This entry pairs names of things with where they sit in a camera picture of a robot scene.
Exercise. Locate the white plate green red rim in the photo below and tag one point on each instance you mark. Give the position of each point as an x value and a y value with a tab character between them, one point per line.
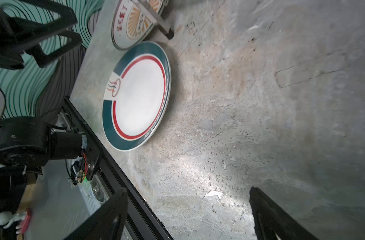
136	96

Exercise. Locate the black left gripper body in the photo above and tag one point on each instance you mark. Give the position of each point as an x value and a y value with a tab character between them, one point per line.
10	58

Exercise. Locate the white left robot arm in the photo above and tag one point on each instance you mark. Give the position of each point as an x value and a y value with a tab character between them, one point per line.
28	143

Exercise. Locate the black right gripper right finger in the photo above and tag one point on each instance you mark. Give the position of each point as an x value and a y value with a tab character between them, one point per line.
271	222

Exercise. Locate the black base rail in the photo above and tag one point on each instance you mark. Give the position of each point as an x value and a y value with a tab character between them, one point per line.
141	222

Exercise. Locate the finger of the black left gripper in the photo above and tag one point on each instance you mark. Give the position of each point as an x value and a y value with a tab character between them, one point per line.
17	34
68	40

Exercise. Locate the steel wire dish rack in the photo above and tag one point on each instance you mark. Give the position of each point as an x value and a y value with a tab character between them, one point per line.
149	12

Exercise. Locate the left white plate orange sunburst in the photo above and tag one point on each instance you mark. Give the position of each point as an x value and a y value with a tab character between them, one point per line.
130	26

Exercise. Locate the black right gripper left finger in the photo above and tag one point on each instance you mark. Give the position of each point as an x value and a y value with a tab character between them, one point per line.
107	223

